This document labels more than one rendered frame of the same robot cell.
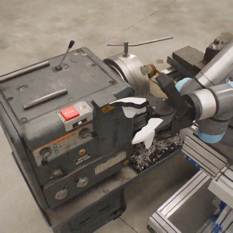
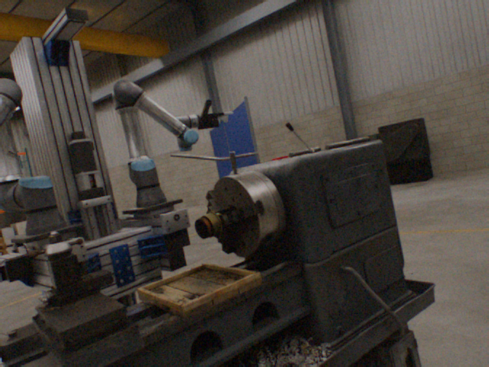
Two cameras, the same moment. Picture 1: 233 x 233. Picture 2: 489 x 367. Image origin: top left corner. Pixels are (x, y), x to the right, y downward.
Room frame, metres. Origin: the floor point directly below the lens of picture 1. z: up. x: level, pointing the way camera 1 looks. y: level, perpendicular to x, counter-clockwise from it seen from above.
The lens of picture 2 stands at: (2.67, -0.09, 1.27)
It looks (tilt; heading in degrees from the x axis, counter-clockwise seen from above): 3 degrees down; 178
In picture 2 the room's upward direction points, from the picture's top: 12 degrees counter-clockwise
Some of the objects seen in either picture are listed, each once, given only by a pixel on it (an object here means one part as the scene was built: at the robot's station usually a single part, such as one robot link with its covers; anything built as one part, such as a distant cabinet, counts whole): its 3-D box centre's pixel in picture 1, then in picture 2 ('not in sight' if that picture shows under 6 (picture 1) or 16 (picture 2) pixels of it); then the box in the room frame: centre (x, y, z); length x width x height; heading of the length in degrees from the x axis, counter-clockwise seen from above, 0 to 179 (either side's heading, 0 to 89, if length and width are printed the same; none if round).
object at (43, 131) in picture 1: (63, 113); (311, 196); (0.96, 0.26, 1.06); 0.59 x 0.48 x 0.39; 124
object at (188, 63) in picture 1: (201, 64); (75, 312); (1.55, -0.60, 0.95); 0.43 x 0.17 x 0.05; 34
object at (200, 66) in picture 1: (207, 64); (77, 289); (1.49, -0.61, 0.99); 0.20 x 0.10 x 0.05; 124
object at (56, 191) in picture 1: (77, 178); (338, 331); (0.97, 0.26, 0.43); 0.60 x 0.48 x 0.86; 124
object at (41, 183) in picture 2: not in sight; (36, 191); (1.06, -0.87, 1.33); 0.13 x 0.12 x 0.14; 62
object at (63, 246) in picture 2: (215, 45); (57, 247); (1.50, -0.64, 1.13); 0.08 x 0.08 x 0.03
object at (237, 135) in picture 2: not in sight; (234, 170); (-5.64, 0.07, 1.18); 4.12 x 0.80 x 2.35; 11
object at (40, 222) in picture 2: not in sight; (44, 219); (1.07, -0.86, 1.21); 0.15 x 0.15 x 0.10
